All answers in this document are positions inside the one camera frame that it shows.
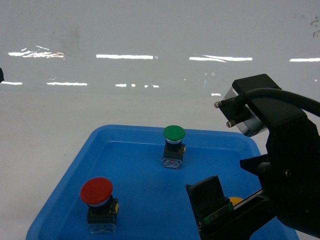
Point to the white whiteboard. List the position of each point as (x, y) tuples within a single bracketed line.
[(158, 47)]

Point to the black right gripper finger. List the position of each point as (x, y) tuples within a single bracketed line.
[(208, 201)]

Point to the red mushroom push button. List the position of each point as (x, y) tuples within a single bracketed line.
[(103, 208)]

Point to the blue plastic tray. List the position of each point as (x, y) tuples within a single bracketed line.
[(153, 202)]

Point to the green mushroom push button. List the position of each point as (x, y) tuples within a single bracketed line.
[(174, 148)]

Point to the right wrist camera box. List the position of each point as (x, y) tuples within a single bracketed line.
[(245, 118)]

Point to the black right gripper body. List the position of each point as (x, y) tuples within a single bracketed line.
[(289, 175)]

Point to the yellow mushroom push button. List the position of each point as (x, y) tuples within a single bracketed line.
[(235, 200)]

